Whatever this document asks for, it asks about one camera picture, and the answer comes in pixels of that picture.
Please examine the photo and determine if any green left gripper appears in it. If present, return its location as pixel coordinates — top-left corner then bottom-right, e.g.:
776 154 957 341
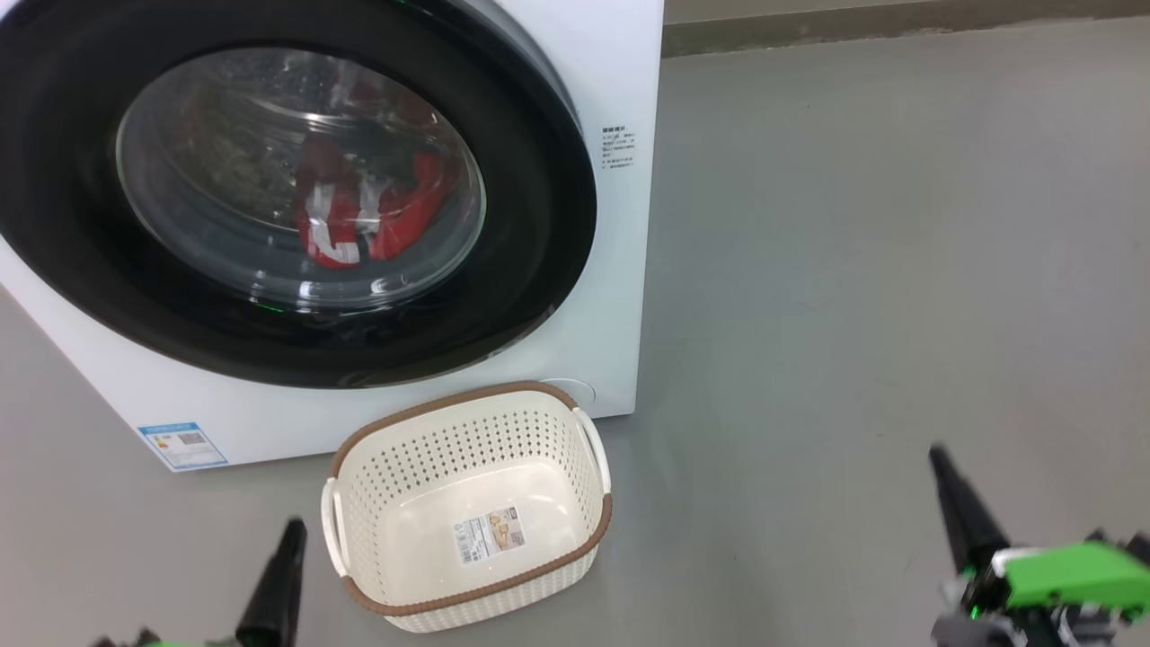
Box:
90 518 308 647

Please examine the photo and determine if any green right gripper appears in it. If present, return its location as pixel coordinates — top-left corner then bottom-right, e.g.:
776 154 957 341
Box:
930 445 1150 647

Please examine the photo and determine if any red and white garment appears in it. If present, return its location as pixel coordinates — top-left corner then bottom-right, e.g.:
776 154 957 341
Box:
295 72 446 270

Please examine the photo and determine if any black round glass washer door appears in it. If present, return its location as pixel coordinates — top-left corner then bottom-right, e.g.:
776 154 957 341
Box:
0 0 598 389

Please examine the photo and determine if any paper product label sticker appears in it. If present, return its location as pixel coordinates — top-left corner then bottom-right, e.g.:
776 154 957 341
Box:
452 506 528 565

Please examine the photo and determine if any cream basket with brown rim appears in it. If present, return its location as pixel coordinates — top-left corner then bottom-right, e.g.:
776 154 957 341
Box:
321 381 614 634

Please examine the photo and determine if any stainless steel washing machine drum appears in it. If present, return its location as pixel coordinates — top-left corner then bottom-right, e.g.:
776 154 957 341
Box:
117 47 486 311

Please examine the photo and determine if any white front-load washing machine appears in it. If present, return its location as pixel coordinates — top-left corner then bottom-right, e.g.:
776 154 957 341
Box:
0 0 666 473

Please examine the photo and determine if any blue energy label sticker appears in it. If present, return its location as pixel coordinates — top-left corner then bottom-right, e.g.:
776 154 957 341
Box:
137 421 228 471

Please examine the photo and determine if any round drain filter cover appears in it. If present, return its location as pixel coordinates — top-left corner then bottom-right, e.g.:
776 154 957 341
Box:
539 377 597 407

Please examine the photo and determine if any printed text notice sticker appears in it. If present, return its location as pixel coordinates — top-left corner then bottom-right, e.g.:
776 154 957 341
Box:
600 126 637 172

